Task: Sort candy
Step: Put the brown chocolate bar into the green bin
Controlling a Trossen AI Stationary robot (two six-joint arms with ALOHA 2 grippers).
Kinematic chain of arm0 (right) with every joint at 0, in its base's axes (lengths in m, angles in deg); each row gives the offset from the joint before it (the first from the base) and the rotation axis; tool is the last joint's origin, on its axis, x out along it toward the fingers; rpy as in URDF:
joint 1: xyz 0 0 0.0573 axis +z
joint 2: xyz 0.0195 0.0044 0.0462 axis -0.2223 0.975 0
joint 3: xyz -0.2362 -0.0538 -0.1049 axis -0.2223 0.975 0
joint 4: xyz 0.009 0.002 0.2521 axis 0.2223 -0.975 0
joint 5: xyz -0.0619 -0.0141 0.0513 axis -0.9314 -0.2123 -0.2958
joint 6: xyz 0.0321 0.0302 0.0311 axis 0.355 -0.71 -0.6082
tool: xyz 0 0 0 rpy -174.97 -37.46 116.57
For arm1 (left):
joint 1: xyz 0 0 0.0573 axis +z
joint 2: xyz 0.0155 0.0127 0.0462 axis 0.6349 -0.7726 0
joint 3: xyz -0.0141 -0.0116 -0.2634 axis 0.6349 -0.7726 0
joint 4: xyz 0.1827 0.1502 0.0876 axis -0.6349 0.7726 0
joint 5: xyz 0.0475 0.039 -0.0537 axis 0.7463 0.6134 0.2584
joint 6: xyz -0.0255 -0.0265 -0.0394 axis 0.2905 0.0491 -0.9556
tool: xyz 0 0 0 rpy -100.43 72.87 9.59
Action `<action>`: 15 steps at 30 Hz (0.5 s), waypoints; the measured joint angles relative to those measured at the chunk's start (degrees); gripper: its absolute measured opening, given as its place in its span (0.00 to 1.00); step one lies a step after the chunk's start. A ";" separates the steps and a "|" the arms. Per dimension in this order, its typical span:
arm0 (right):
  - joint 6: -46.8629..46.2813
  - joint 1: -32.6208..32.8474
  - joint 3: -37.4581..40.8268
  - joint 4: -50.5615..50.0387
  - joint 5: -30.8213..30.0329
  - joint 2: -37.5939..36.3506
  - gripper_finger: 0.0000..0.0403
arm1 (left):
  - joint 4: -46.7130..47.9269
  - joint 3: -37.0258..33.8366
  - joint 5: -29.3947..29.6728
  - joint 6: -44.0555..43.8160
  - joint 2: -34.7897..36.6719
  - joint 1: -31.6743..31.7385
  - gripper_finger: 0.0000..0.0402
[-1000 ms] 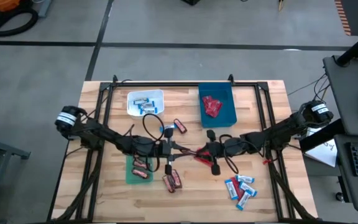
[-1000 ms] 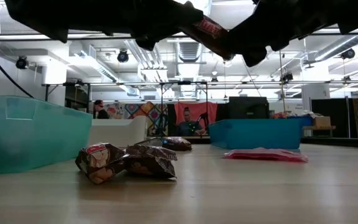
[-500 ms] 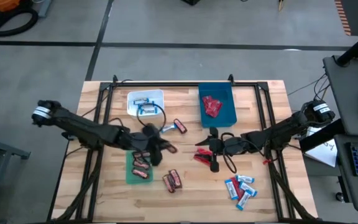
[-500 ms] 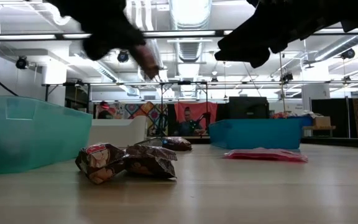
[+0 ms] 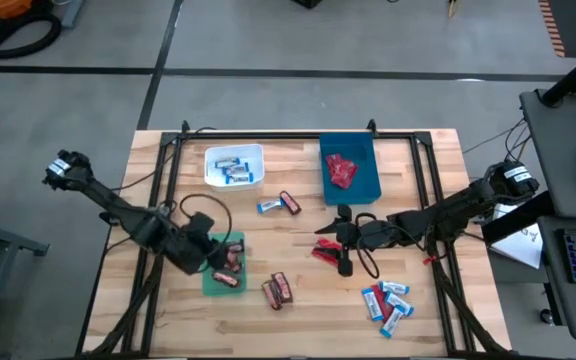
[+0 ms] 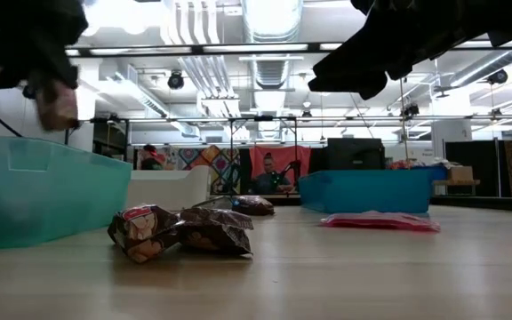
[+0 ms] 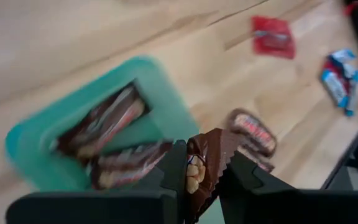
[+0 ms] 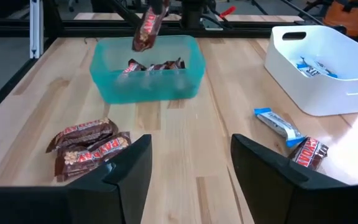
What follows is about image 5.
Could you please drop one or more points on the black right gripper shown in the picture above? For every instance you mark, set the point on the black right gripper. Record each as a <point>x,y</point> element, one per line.
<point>363,235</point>

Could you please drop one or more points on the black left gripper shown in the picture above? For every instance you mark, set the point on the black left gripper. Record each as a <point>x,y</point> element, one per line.
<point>188,245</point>

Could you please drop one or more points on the brown candy bar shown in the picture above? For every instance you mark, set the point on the brown candy bar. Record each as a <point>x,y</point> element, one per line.
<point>282,287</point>
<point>233,261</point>
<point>271,296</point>
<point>235,247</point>
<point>225,279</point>
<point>290,202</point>

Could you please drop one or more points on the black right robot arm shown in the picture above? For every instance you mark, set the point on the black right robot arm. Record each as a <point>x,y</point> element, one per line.
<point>448,215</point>

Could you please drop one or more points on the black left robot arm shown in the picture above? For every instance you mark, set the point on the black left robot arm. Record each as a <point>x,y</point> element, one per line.
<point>118,207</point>

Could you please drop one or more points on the teal translucent plastic bin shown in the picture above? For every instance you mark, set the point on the teal translucent plastic bin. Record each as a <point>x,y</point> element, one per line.
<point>208,290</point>

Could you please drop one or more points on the blue plastic bin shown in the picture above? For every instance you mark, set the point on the blue plastic bin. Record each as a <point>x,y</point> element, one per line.
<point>363,192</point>

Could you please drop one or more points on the red tag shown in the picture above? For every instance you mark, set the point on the red tag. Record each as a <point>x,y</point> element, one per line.
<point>430,260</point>

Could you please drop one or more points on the white plastic bin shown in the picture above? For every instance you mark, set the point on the white plastic bin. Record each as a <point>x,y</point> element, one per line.
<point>255,152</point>

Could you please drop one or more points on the black desk base bar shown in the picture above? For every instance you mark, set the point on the black desk base bar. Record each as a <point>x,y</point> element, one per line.
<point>518,220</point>

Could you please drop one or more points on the white paper sheet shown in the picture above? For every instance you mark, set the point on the white paper sheet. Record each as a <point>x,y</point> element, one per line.
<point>523,245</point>

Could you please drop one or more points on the grey metal cart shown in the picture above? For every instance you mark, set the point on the grey metal cart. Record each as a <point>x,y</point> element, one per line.
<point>8,239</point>

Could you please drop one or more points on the black object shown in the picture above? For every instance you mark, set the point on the black object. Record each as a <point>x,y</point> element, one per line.
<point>308,3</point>

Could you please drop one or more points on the small wooden stick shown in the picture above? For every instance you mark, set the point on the small wooden stick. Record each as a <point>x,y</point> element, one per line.
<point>452,9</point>

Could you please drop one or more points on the grey power strip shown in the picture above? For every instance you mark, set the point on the grey power strip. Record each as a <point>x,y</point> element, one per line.
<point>73,12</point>

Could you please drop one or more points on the black pole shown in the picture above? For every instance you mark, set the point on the black pole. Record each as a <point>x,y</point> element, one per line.
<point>575,77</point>

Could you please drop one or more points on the orange shop vacuum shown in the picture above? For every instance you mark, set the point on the orange shop vacuum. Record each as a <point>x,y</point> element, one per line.
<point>5,7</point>

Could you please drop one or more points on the black aluminium rig frame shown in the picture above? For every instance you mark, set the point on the black aluminium rig frame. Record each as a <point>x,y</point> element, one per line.
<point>288,135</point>

